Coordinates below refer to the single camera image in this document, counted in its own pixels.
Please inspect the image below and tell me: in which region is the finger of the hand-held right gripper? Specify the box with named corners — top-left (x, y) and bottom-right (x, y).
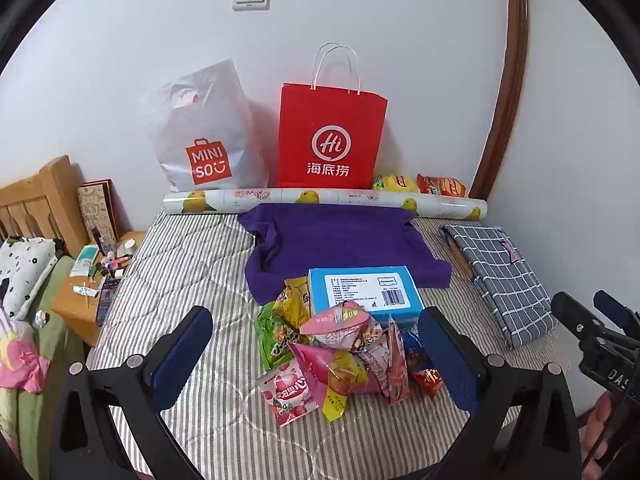
top-left (551, 291), bottom-right (608, 348)
top-left (593, 289), bottom-right (640, 333)

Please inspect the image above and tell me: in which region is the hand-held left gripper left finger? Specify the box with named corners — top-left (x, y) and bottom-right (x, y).
top-left (47, 305), bottom-right (221, 480)

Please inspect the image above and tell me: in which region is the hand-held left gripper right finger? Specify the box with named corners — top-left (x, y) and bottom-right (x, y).
top-left (417, 306), bottom-right (583, 480)

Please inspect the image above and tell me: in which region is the small red snack packet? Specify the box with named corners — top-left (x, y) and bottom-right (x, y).
top-left (410, 367), bottom-right (445, 401)

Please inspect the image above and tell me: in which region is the blue snack packet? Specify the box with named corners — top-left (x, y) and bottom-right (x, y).
top-left (402, 330), bottom-right (426, 368)

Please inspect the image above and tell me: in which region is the pale pink snack packet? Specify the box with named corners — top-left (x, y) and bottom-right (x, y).
top-left (384, 317), bottom-right (412, 406)

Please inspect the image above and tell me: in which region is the green snack packet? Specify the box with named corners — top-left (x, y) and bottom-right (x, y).
top-left (254, 302), bottom-right (301, 371)

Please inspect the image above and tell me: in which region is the pile of mixed sweets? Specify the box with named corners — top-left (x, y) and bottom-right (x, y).
top-left (254, 276), bottom-right (446, 428)

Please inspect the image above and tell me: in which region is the strawberry print snack packet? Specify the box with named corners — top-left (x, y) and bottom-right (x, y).
top-left (256, 362), bottom-right (311, 428)

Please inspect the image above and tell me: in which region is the yellow snack packet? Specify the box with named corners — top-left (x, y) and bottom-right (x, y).
top-left (272, 277), bottom-right (313, 331)

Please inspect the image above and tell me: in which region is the person's right hand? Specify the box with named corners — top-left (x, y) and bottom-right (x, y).
top-left (577, 392), bottom-right (633, 480)

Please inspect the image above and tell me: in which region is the grey checked cloth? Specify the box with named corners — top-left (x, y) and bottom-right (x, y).
top-left (440, 223), bottom-right (558, 351)

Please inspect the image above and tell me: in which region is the blue tissue pack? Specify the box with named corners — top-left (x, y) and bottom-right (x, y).
top-left (306, 265), bottom-right (426, 331)

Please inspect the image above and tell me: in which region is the clutter of small toiletries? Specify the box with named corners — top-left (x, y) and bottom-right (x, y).
top-left (70, 237), bottom-right (138, 326)

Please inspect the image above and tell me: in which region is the wooden nightstand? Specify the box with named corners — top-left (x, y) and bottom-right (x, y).
top-left (51, 230), bottom-right (147, 348)

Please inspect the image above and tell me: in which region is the green blanket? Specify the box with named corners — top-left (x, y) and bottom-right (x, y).
top-left (0, 255), bottom-right (91, 480)

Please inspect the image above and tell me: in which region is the purple towel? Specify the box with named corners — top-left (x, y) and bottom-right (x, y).
top-left (236, 203), bottom-right (453, 306)

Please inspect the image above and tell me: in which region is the pink star print cloth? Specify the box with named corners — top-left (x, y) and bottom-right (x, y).
top-left (0, 310), bottom-right (51, 393)

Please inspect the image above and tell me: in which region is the brown patterned box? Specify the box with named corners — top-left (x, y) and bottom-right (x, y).
top-left (76, 180), bottom-right (121, 256)

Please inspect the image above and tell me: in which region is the red chips bag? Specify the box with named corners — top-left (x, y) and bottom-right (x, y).
top-left (416, 174), bottom-right (468, 198)

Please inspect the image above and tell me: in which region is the white black-spotted pillow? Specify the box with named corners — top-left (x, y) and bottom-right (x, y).
top-left (0, 235), bottom-right (66, 321)

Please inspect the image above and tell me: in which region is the yellow chips bag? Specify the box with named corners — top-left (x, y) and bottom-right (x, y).
top-left (371, 174), bottom-right (421, 193)

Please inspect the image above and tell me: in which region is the fruit print paper roll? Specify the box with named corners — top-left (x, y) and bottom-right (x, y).
top-left (162, 186), bottom-right (488, 222)

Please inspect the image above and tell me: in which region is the wooden headboard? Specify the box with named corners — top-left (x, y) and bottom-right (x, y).
top-left (0, 155), bottom-right (91, 258)

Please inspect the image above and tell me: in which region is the white plastic shopping bag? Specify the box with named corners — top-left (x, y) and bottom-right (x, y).
top-left (137, 58), bottom-right (271, 193)

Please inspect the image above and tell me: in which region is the red paper bag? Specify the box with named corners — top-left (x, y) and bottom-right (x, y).
top-left (276, 44), bottom-right (389, 189)

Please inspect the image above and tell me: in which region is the brown wooden door frame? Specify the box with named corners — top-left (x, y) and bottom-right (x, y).
top-left (470, 0), bottom-right (530, 200)

